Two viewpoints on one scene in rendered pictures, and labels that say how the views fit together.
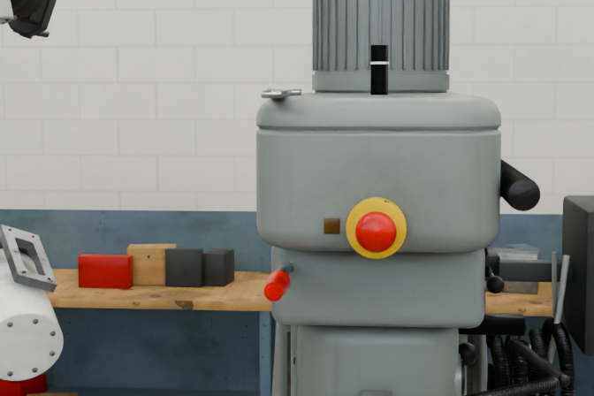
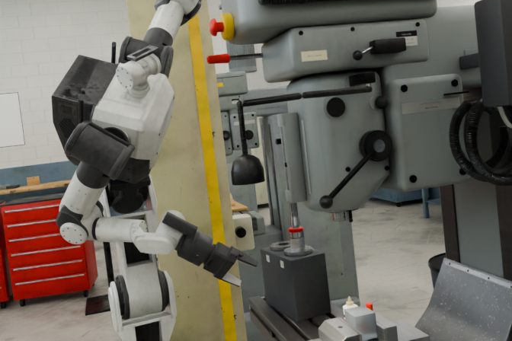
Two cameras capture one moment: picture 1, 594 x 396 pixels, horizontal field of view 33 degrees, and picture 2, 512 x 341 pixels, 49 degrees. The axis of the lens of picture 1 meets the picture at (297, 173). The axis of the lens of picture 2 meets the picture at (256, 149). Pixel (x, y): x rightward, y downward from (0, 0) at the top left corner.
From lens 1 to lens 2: 1.48 m
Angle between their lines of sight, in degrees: 70
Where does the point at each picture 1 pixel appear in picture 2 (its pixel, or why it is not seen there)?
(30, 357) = (127, 81)
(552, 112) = not seen: outside the picture
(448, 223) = (238, 17)
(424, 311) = (283, 67)
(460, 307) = (288, 62)
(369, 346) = (291, 90)
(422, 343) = (300, 86)
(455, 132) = not seen: outside the picture
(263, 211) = not seen: hidden behind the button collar
